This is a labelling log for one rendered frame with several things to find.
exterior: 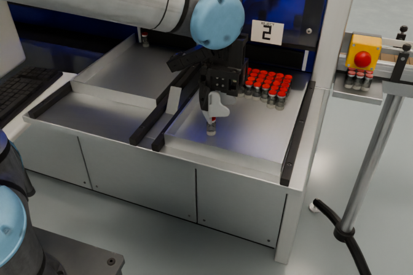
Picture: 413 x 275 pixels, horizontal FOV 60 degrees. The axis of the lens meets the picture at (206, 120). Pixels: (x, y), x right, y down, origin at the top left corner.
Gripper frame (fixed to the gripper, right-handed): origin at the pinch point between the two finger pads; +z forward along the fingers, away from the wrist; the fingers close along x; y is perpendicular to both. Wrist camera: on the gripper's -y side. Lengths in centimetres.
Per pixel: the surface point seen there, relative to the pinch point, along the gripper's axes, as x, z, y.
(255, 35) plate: 29.9, -7.1, 2.2
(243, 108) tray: 12.5, 5.3, 4.7
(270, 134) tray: 4.7, 5.4, 13.5
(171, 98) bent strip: 6.1, 2.1, -12.3
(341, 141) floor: 124, 93, 40
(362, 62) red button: 26.4, -6.0, 30.2
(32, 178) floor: 32, 93, -113
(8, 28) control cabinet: 22, 0, -79
